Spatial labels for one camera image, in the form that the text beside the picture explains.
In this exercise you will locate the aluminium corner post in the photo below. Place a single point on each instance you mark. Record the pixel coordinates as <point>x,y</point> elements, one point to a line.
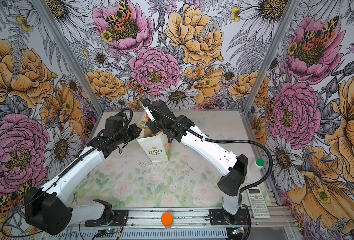
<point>284,24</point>
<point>58,37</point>

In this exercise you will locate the aluminium right corner post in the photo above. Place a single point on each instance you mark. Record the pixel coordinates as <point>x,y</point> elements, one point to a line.
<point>284,24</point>

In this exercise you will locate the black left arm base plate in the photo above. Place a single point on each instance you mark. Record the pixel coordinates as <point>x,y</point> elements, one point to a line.
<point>117,217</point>

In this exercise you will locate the aluminium left corner post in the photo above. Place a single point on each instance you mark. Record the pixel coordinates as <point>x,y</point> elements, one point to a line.
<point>58,37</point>

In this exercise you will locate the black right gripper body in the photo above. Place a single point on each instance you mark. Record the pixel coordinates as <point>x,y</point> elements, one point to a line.
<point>156,125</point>

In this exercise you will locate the orange snack packet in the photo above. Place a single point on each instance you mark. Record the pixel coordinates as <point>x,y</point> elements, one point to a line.
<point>143,121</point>

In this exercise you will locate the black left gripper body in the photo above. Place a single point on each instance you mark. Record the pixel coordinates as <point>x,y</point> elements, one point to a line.
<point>128,134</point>

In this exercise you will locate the orange round button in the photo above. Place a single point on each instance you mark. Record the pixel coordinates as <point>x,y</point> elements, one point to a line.
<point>167,220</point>

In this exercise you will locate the green capped white bottle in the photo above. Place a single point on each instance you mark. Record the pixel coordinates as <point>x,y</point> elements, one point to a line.
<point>256,166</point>

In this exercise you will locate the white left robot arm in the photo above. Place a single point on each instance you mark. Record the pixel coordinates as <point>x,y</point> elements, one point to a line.
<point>45,207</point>

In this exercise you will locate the white paper bag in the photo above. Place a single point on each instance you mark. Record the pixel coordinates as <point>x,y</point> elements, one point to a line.
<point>156,146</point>

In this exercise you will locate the white calculator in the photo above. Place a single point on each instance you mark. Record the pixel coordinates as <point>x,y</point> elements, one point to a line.
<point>258,203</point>

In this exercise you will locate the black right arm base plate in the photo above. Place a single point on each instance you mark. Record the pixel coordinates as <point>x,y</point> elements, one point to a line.
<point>220,217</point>

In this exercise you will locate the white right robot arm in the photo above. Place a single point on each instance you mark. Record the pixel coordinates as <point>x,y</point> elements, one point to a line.
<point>233,168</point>

